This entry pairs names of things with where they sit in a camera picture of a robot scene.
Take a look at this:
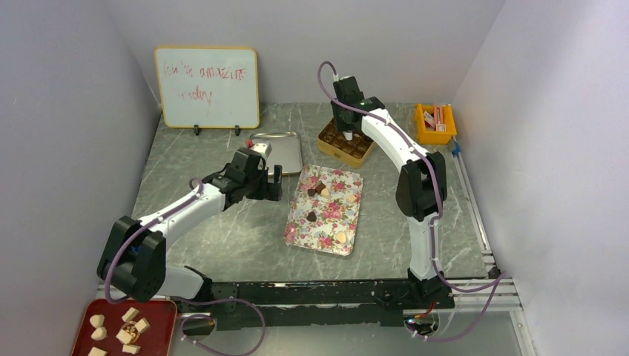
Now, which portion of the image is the whiteboard with red writing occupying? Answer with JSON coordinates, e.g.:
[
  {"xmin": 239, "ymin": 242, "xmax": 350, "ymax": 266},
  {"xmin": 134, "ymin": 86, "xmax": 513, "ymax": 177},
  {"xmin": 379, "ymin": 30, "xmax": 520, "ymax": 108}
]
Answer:
[{"xmin": 154, "ymin": 46, "xmax": 260, "ymax": 129}]

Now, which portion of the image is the orange parts bin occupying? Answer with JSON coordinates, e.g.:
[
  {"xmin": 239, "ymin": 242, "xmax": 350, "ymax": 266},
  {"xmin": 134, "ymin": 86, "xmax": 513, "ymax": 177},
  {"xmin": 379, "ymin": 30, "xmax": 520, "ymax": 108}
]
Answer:
[{"xmin": 414, "ymin": 104, "xmax": 457, "ymax": 145}]

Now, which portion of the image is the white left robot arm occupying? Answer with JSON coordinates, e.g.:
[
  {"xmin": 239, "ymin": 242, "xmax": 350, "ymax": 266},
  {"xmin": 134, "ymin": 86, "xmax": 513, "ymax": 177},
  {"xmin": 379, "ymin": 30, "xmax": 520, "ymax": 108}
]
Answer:
[{"xmin": 96, "ymin": 142, "xmax": 283, "ymax": 312}]

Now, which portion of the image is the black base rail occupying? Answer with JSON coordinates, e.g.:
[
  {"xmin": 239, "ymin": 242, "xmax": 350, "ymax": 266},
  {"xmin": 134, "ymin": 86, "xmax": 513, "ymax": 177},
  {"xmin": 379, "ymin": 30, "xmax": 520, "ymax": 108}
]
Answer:
[{"xmin": 175, "ymin": 274, "xmax": 455, "ymax": 331}]

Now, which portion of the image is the silver tin lid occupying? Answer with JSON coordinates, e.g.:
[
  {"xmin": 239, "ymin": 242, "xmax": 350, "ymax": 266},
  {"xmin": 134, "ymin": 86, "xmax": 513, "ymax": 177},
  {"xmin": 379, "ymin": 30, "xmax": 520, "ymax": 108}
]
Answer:
[{"xmin": 250, "ymin": 132, "xmax": 303, "ymax": 177}]

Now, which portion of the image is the dark rectangular chocolate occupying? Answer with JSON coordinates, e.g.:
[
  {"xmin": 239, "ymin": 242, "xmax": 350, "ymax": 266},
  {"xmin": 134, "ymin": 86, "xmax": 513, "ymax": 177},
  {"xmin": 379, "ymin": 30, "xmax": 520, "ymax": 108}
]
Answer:
[{"xmin": 315, "ymin": 182, "xmax": 326, "ymax": 194}]

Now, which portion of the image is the red tray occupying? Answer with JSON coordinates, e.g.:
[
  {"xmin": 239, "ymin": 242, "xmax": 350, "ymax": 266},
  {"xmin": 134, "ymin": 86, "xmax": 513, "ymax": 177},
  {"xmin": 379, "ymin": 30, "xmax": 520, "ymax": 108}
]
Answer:
[{"xmin": 71, "ymin": 299, "xmax": 177, "ymax": 355}]

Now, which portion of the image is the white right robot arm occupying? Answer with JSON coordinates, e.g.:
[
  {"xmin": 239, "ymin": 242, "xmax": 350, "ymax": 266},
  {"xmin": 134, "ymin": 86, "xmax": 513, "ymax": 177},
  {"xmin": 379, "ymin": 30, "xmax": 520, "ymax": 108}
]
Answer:
[{"xmin": 331, "ymin": 75, "xmax": 447, "ymax": 308}]

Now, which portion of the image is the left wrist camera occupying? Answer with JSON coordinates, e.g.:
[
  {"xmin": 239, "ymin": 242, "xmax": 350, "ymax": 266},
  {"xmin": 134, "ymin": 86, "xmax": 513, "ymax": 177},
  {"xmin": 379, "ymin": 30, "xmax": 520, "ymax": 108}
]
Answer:
[{"xmin": 246, "ymin": 140, "xmax": 272, "ymax": 159}]

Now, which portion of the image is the dark chocolate lower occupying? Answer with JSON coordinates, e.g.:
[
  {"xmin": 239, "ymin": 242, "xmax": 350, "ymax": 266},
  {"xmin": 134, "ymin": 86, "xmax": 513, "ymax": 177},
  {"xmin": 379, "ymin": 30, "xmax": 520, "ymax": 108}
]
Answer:
[{"xmin": 306, "ymin": 211, "xmax": 317, "ymax": 223}]

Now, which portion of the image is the gold chocolate tin box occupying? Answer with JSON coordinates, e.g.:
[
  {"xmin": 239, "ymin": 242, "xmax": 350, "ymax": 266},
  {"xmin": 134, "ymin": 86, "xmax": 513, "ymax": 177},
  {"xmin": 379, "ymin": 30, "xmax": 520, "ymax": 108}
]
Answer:
[{"xmin": 317, "ymin": 119, "xmax": 376, "ymax": 168}]

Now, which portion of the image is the floral rectangular tray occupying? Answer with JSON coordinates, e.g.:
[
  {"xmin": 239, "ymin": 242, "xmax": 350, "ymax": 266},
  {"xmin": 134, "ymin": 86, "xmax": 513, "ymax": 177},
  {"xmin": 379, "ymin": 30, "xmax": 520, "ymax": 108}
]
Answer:
[{"xmin": 283, "ymin": 165, "xmax": 363, "ymax": 257}]

